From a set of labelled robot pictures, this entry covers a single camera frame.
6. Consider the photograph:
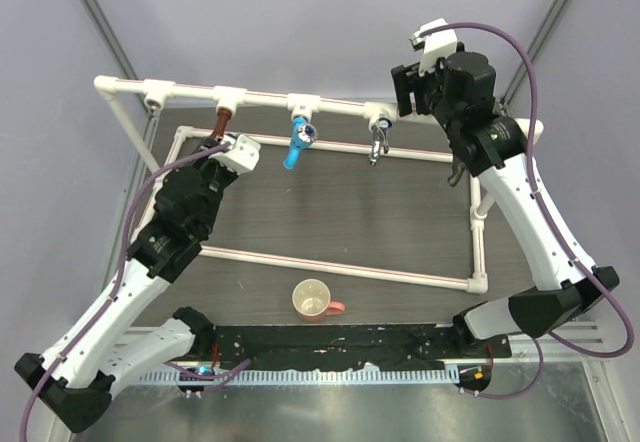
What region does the brown faucet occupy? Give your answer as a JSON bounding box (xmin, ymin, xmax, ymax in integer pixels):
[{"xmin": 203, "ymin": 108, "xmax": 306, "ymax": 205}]
[{"xmin": 211, "ymin": 107, "xmax": 234, "ymax": 140}]

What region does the white PVC pipe frame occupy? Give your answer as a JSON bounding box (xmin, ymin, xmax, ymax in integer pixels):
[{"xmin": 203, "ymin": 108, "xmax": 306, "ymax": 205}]
[{"xmin": 93, "ymin": 75, "xmax": 545, "ymax": 296}]

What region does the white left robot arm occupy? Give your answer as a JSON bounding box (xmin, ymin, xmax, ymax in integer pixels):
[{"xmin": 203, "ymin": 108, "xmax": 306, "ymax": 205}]
[{"xmin": 14, "ymin": 135, "xmax": 260, "ymax": 440}]

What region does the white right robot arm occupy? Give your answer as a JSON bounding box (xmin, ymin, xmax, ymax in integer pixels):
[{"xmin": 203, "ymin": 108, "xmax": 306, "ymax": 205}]
[{"xmin": 391, "ymin": 51, "xmax": 620, "ymax": 357}]

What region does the chrome faucet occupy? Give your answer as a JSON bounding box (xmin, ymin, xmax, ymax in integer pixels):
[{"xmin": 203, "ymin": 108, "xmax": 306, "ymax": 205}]
[{"xmin": 368, "ymin": 117, "xmax": 392, "ymax": 167}]

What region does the dark bronze lever faucet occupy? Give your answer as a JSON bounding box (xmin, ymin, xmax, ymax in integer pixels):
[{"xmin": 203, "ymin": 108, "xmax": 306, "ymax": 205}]
[{"xmin": 447, "ymin": 155, "xmax": 473, "ymax": 187}]

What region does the blue plastic faucet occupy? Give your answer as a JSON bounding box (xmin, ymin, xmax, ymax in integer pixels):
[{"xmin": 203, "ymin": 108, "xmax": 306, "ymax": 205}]
[{"xmin": 283, "ymin": 116, "xmax": 318, "ymax": 170}]

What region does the pink mug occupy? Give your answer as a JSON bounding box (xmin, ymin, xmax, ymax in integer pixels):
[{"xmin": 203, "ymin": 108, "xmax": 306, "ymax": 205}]
[{"xmin": 291, "ymin": 279, "xmax": 346, "ymax": 323}]

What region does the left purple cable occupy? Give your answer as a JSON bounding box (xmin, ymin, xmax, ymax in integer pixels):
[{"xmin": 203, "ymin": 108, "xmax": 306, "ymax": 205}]
[{"xmin": 18, "ymin": 141, "xmax": 254, "ymax": 442}]

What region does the purple cable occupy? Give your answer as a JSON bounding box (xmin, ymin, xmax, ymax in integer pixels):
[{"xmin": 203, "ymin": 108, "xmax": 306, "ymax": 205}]
[
  {"xmin": 472, "ymin": 21, "xmax": 634, "ymax": 398},
  {"xmin": 18, "ymin": 141, "xmax": 254, "ymax": 442}
]

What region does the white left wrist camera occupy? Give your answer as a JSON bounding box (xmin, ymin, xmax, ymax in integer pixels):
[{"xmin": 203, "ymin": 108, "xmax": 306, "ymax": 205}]
[{"xmin": 212, "ymin": 133, "xmax": 261, "ymax": 175}]

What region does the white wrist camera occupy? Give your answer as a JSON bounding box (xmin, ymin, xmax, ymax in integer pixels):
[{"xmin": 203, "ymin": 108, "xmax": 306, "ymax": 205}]
[
  {"xmin": 212, "ymin": 133, "xmax": 261, "ymax": 175},
  {"xmin": 409, "ymin": 18, "xmax": 458, "ymax": 76}
]

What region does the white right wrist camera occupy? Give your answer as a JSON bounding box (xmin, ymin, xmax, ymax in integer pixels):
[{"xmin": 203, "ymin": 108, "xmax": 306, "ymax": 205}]
[{"xmin": 409, "ymin": 18, "xmax": 458, "ymax": 76}]

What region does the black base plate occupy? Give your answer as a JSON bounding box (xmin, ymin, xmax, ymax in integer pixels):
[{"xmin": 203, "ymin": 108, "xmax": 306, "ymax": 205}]
[{"xmin": 154, "ymin": 322, "xmax": 511, "ymax": 369}]

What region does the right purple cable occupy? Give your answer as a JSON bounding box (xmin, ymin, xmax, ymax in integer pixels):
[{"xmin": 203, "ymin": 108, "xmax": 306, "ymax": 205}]
[{"xmin": 472, "ymin": 21, "xmax": 634, "ymax": 398}]

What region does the slotted cable duct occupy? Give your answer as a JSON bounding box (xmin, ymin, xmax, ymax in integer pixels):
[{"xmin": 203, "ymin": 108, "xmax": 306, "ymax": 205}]
[{"xmin": 130, "ymin": 364, "xmax": 459, "ymax": 390}]

